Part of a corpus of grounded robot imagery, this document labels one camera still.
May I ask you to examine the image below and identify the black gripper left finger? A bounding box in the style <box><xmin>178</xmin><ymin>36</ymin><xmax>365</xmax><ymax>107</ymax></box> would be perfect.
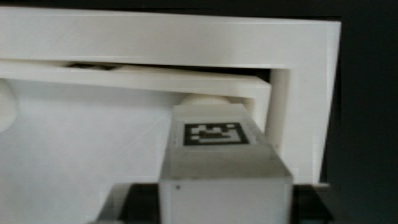
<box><xmin>96</xmin><ymin>183</ymin><xmax>162</xmax><ymax>224</ymax></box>

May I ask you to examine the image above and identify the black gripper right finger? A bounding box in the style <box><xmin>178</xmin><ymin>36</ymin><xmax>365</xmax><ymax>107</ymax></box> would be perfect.
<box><xmin>290</xmin><ymin>184</ymin><xmax>350</xmax><ymax>224</ymax></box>

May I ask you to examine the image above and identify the white square tabletop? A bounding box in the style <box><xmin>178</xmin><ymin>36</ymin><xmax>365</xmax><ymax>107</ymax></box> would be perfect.
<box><xmin>0</xmin><ymin>60</ymin><xmax>271</xmax><ymax>224</ymax></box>

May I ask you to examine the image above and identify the white U-shaped obstacle fence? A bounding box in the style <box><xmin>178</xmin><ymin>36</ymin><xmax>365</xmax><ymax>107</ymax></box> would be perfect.
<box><xmin>0</xmin><ymin>7</ymin><xmax>342</xmax><ymax>183</ymax></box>

